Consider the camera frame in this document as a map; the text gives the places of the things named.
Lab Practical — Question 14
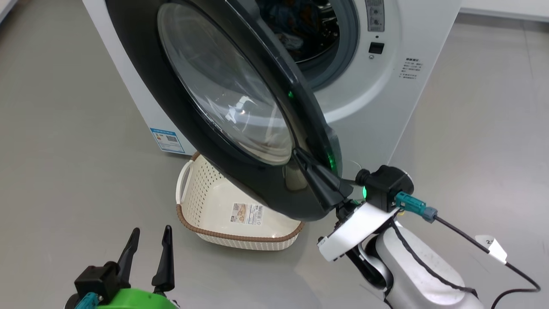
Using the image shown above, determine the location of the paper label in basket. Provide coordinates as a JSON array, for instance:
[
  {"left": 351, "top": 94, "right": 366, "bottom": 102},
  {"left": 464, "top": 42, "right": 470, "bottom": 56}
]
[{"left": 230, "top": 203, "right": 264, "bottom": 226}]

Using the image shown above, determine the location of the blue patterned garment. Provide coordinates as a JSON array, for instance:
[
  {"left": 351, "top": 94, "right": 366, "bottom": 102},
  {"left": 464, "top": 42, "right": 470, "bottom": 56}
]
[{"left": 268, "top": 0, "right": 335, "bottom": 52}]

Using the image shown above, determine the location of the blue energy label sticker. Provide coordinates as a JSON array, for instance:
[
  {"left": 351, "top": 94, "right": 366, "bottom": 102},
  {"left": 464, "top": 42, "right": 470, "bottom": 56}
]
[{"left": 150, "top": 127, "right": 186, "bottom": 154}]

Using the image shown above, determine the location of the white cable tag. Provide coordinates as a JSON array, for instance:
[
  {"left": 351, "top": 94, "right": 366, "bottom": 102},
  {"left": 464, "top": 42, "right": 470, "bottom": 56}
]
[{"left": 475, "top": 235, "right": 508, "bottom": 264}]

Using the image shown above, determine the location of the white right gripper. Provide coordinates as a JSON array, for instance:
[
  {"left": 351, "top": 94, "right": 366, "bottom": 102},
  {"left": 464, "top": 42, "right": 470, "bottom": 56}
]
[{"left": 293, "top": 148, "right": 400, "bottom": 262}]

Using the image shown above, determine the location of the white front-load washing machine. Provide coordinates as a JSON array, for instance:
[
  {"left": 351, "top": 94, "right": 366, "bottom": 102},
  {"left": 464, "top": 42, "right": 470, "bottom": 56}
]
[{"left": 82, "top": 0, "right": 462, "bottom": 172}]

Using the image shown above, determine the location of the black cable teal connector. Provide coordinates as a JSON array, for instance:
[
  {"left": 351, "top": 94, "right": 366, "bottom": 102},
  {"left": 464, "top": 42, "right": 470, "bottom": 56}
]
[{"left": 395, "top": 192, "right": 542, "bottom": 309}]

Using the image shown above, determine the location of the cream laundry basket brown rim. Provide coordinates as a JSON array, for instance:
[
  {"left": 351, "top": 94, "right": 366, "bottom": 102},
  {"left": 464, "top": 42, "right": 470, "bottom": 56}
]
[{"left": 176, "top": 151, "right": 306, "bottom": 251}]

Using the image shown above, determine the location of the black round glass washer door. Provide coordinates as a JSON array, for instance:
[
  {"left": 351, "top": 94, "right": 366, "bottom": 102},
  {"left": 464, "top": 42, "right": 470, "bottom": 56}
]
[{"left": 104, "top": 0, "right": 344, "bottom": 221}]

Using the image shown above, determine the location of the left camera teal cable connector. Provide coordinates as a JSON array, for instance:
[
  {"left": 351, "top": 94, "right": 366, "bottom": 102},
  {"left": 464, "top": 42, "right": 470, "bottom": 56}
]
[{"left": 75, "top": 293, "right": 100, "bottom": 309}]

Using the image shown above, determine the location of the white grey garment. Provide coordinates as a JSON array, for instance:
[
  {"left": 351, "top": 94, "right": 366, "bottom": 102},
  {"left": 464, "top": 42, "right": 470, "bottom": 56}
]
[{"left": 281, "top": 32, "right": 305, "bottom": 50}]

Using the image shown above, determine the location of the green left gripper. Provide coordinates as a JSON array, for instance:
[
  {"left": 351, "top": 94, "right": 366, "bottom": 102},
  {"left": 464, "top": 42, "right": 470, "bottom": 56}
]
[{"left": 97, "top": 225, "right": 181, "bottom": 309}]

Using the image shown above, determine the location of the white partition panel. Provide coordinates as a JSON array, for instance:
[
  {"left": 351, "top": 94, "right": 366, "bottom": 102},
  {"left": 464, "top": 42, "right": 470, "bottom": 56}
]
[{"left": 460, "top": 0, "right": 549, "bottom": 23}]

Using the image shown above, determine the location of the grey rubber door gasket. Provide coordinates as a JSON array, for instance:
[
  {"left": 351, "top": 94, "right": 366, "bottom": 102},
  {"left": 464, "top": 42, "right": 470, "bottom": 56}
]
[{"left": 296, "top": 0, "right": 360, "bottom": 91}]

